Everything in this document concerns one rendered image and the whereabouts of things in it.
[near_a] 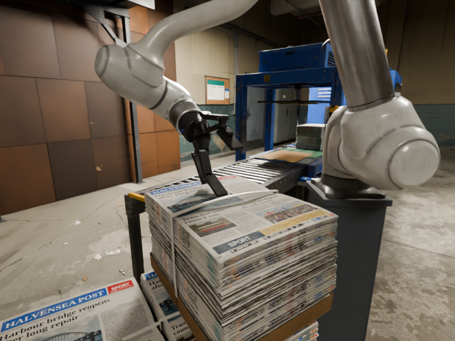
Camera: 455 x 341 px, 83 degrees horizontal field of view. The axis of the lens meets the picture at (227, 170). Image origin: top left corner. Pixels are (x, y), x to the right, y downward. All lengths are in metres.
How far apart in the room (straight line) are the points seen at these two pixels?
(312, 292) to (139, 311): 0.38
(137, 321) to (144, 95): 0.53
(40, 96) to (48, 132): 0.45
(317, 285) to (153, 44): 0.66
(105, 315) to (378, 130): 0.71
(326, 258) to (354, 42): 0.45
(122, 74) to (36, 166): 3.46
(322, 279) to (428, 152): 0.33
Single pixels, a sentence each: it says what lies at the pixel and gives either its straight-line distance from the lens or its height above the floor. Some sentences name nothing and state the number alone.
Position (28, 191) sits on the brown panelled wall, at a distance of 4.11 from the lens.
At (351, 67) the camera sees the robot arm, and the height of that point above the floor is 1.35.
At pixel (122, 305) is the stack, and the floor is 0.83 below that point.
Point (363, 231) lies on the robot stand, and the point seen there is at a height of 0.89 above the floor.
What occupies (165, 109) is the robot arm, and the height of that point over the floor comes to 1.26.
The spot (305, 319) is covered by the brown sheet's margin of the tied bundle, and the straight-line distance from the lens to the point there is 0.62.
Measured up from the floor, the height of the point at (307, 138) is 0.92.
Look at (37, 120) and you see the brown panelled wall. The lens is 4.05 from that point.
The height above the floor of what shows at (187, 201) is 1.06.
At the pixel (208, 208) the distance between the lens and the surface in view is 0.56.
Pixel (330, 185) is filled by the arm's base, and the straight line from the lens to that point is 0.89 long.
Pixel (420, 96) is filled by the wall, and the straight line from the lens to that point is 9.55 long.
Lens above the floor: 1.27
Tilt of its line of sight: 14 degrees down
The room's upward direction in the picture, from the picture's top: straight up
